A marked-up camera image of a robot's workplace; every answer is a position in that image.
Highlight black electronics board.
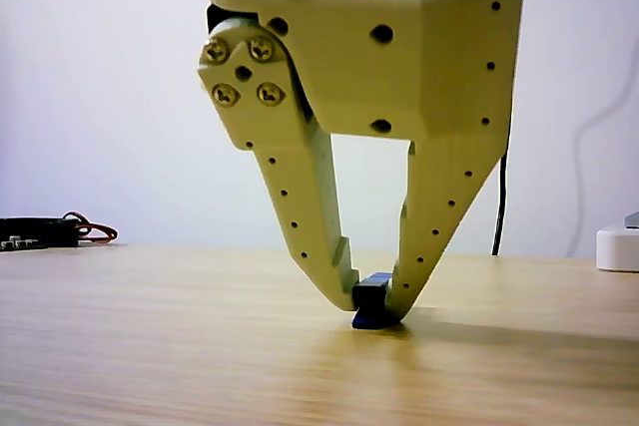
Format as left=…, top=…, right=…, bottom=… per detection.
left=0, top=215, right=82, bottom=251

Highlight black cable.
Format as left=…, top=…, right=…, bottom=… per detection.
left=490, top=0, right=541, bottom=257

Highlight red orange wires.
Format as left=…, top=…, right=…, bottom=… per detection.
left=61, top=210, right=120, bottom=246

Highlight white cable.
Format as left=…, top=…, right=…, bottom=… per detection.
left=567, top=79, right=639, bottom=258

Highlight white perforated stand base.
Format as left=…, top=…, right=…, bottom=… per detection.
left=595, top=227, right=639, bottom=274

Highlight blue peg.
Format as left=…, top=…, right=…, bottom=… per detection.
left=350, top=271, right=394, bottom=332

